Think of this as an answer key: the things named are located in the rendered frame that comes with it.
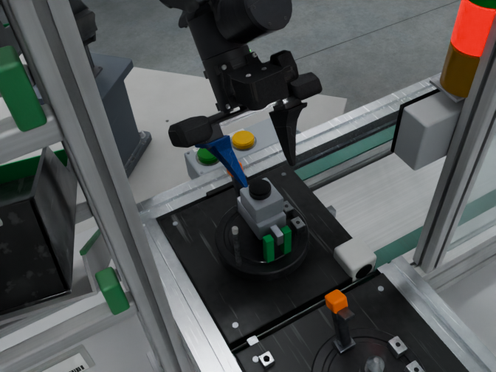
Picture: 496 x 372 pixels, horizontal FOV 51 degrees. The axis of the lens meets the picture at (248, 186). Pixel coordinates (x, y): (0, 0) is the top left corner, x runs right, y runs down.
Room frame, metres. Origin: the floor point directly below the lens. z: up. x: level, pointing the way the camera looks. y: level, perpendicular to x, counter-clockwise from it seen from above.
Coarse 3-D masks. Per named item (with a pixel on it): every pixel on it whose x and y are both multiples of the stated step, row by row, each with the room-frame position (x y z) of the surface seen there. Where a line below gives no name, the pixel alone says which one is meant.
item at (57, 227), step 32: (32, 160) 0.43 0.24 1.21; (64, 160) 0.43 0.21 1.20; (0, 192) 0.39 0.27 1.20; (32, 192) 0.23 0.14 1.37; (64, 192) 0.31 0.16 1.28; (32, 224) 0.21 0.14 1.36; (64, 224) 0.26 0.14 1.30; (0, 256) 0.20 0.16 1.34; (32, 256) 0.20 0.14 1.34; (64, 256) 0.22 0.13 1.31; (0, 288) 0.19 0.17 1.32; (32, 288) 0.19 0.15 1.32; (64, 288) 0.19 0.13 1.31
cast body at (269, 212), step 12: (264, 180) 0.47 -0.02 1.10; (240, 192) 0.47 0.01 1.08; (252, 192) 0.45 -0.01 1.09; (264, 192) 0.45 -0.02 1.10; (276, 192) 0.46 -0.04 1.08; (240, 204) 0.47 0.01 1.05; (252, 204) 0.44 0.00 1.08; (264, 204) 0.44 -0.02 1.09; (276, 204) 0.44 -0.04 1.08; (252, 216) 0.44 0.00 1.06; (264, 216) 0.43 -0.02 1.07; (276, 216) 0.44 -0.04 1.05; (252, 228) 0.44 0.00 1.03; (264, 228) 0.43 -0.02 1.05; (276, 228) 0.43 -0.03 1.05; (276, 240) 0.41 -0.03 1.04
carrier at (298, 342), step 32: (384, 288) 0.37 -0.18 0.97; (320, 320) 0.32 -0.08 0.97; (352, 320) 0.32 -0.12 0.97; (384, 320) 0.32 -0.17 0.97; (416, 320) 0.31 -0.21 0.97; (256, 352) 0.29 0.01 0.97; (288, 352) 0.28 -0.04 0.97; (320, 352) 0.27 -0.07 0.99; (352, 352) 0.27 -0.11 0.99; (384, 352) 0.27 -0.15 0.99; (416, 352) 0.27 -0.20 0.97; (448, 352) 0.27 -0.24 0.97
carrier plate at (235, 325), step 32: (224, 192) 0.57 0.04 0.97; (288, 192) 0.55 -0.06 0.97; (160, 224) 0.51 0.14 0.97; (192, 224) 0.50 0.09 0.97; (320, 224) 0.48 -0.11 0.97; (192, 256) 0.44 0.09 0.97; (320, 256) 0.43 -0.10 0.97; (224, 288) 0.39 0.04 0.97; (256, 288) 0.38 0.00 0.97; (288, 288) 0.38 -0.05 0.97; (320, 288) 0.37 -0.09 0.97; (224, 320) 0.34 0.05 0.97; (256, 320) 0.33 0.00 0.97
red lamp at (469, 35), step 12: (468, 0) 0.43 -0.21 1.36; (468, 12) 0.43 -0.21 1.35; (480, 12) 0.42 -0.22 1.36; (492, 12) 0.41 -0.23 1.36; (456, 24) 0.44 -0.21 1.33; (468, 24) 0.42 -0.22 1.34; (480, 24) 0.42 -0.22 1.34; (456, 36) 0.43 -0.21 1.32; (468, 36) 0.42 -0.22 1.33; (480, 36) 0.42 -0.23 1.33; (456, 48) 0.43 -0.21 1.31; (468, 48) 0.42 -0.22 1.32; (480, 48) 0.41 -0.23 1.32
